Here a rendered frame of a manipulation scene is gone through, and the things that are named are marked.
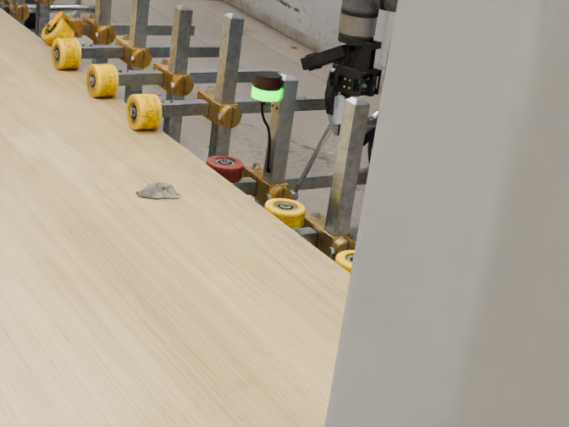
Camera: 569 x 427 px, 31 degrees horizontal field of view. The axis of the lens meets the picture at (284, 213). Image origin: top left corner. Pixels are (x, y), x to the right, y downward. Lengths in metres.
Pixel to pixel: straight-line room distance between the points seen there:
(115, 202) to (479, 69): 1.73
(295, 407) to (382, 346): 1.11
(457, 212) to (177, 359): 1.22
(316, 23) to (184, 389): 6.22
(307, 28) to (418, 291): 7.36
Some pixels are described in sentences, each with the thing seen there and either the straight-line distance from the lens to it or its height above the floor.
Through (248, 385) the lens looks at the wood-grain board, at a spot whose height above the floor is 0.90.
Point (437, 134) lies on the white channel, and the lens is 0.24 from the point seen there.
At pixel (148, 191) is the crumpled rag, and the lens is 1.98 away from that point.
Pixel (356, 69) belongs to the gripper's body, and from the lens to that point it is 2.09.
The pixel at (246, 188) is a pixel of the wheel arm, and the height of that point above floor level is 0.85.
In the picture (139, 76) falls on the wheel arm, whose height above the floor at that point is 0.95.
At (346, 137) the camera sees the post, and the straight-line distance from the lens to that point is 1.96.
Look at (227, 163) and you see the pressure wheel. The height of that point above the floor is 0.91.
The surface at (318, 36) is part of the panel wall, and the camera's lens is 7.45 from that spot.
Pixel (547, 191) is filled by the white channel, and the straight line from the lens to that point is 0.23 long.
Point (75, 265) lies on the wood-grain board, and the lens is 1.68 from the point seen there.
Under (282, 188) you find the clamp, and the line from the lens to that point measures 2.19.
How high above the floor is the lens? 1.63
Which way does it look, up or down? 22 degrees down
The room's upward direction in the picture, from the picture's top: 8 degrees clockwise
